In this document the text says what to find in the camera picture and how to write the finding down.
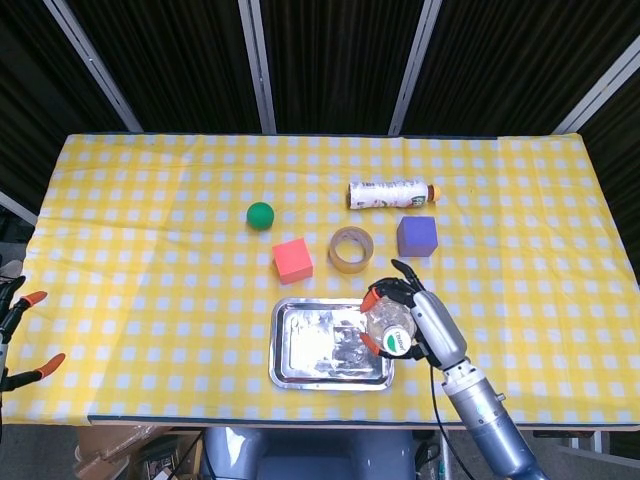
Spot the purple foam cube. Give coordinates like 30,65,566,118
396,216,440,259

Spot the yellow checkered tablecloth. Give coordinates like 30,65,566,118
3,132,640,427

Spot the transparent plastic bottle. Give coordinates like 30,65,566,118
364,297,417,358

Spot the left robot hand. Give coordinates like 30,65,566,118
0,275,67,396

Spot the red foam cube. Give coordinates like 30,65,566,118
271,237,315,286

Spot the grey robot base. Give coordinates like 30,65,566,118
201,426,417,480

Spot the white labelled drink bottle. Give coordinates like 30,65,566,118
346,180,442,210

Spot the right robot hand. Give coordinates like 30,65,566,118
358,258,469,372

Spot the clear tape roll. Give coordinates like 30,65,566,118
328,226,375,275

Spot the cardboard box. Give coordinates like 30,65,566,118
73,424,174,480

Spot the green ball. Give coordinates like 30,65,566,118
246,201,276,232

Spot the silver metal tray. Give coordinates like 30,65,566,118
268,297,396,392

